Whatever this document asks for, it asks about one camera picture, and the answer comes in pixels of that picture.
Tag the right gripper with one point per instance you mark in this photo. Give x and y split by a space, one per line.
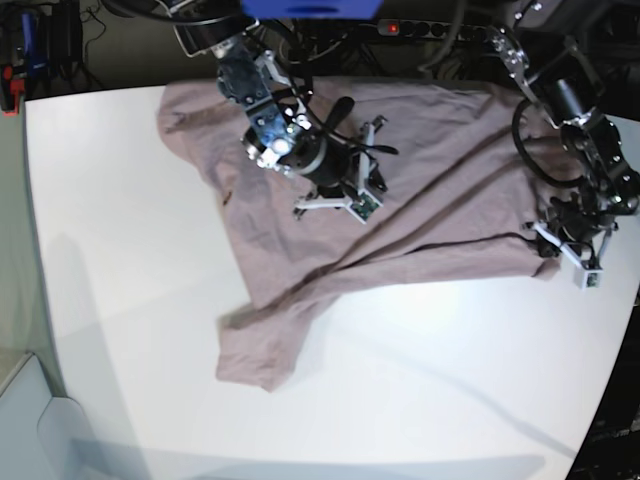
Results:
340 165

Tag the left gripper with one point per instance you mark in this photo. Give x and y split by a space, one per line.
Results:
575 228

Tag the pink t-shirt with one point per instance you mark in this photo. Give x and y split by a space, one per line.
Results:
457 201

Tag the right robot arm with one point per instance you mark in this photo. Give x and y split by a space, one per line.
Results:
284 134

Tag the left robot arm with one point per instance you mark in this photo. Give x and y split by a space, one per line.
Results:
536 43

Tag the black power strip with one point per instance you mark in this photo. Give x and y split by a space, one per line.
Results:
420 29

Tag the blue box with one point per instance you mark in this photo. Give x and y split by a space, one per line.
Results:
311 9

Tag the red black clamp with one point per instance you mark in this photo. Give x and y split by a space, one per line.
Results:
13 87

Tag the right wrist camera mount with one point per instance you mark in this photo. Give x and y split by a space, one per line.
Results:
360 203

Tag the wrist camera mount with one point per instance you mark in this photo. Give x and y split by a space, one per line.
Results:
360 203
588 271

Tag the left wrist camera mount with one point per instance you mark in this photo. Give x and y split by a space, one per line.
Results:
588 271

